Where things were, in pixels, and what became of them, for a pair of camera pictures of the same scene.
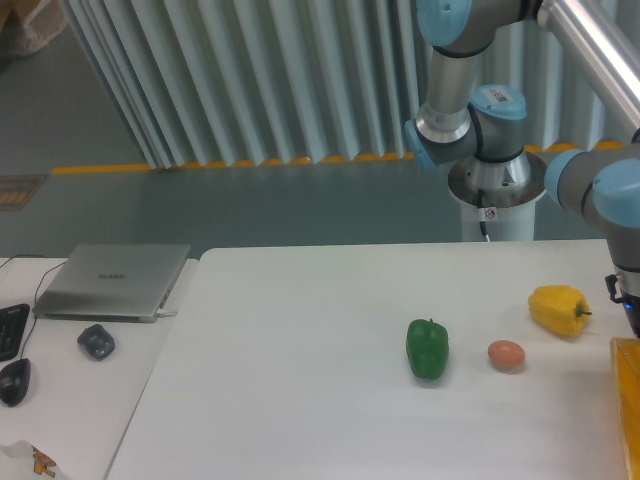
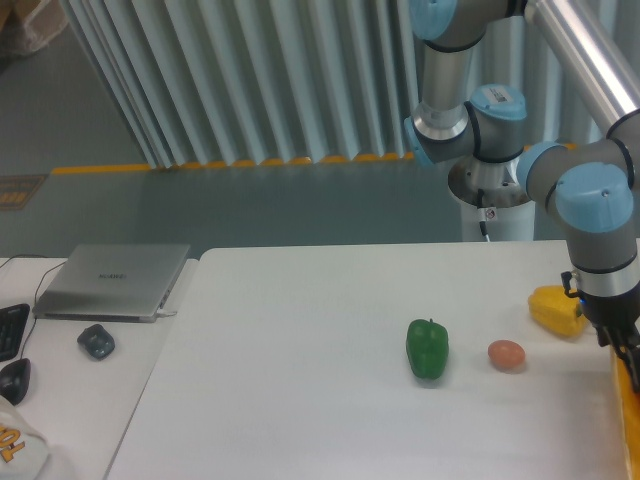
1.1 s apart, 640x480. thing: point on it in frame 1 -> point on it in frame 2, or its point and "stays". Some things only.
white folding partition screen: (225, 83) stays
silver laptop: (122, 283) stays
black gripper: (631, 304) -> (619, 311)
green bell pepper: (427, 346) stays
